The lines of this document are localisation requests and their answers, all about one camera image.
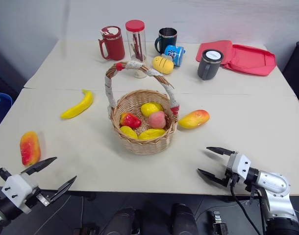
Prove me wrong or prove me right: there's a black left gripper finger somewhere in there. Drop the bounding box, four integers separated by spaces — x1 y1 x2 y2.
50 175 77 202
21 157 58 175

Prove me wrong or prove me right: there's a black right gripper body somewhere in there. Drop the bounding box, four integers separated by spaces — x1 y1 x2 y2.
224 168 240 188

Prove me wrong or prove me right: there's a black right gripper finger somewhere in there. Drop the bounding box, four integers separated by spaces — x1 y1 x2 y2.
206 146 238 157
197 168 230 188

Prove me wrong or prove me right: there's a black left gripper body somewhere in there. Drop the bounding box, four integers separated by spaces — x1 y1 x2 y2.
25 186 53 206

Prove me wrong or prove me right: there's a red yellow toy mango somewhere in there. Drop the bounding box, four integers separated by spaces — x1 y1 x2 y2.
19 131 41 166

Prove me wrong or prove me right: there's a yellow orange toy mango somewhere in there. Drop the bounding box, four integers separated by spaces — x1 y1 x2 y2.
177 109 210 130

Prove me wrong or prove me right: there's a small black device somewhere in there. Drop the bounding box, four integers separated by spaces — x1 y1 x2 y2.
207 210 229 235

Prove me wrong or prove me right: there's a dark rounded shape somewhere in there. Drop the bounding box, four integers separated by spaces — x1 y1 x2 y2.
99 207 138 235
169 203 199 235

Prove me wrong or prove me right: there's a yellow toy banana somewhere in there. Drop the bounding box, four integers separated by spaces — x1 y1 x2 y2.
60 89 94 120

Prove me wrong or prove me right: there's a blue bin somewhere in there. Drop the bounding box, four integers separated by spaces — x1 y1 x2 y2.
0 92 13 124

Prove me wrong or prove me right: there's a pink toy peach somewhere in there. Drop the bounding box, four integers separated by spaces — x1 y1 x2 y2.
148 111 167 130

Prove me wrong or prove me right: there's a yellow toy lemon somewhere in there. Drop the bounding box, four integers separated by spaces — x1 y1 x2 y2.
140 102 164 118

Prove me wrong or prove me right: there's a grey mug with white lid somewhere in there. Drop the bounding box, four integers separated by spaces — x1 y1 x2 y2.
197 48 225 81

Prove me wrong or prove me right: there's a red toy strawberry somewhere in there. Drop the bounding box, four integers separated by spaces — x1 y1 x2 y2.
120 112 142 129

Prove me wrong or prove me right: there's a red plastic tray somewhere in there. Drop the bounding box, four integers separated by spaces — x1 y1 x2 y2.
220 44 277 77

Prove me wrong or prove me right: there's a yellow bee toy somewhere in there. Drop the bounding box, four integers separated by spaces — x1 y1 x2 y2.
151 55 175 75

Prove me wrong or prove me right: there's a dark green steel mug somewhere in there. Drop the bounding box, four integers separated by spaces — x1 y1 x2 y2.
154 27 178 54

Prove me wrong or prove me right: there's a red mug with lid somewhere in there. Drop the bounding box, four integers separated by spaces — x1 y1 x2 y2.
98 25 126 61

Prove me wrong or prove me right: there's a clear jar with red lid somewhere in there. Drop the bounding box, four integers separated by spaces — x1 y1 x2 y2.
125 19 147 62

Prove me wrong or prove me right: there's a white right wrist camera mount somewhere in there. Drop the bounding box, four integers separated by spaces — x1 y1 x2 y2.
225 152 251 185

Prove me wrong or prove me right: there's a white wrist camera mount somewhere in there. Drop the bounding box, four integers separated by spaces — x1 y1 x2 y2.
1 173 40 212
225 152 251 185

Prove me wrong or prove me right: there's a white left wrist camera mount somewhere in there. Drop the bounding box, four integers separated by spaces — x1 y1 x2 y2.
1 173 40 212

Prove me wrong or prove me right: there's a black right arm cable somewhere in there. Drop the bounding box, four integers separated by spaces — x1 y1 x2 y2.
229 174 263 235

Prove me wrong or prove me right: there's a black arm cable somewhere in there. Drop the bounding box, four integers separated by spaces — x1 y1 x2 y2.
0 167 12 182
229 174 263 235

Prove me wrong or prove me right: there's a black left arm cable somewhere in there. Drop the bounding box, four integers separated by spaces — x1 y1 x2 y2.
0 167 12 182

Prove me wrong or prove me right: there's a wicker basket with handle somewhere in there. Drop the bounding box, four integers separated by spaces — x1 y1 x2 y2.
105 61 181 155

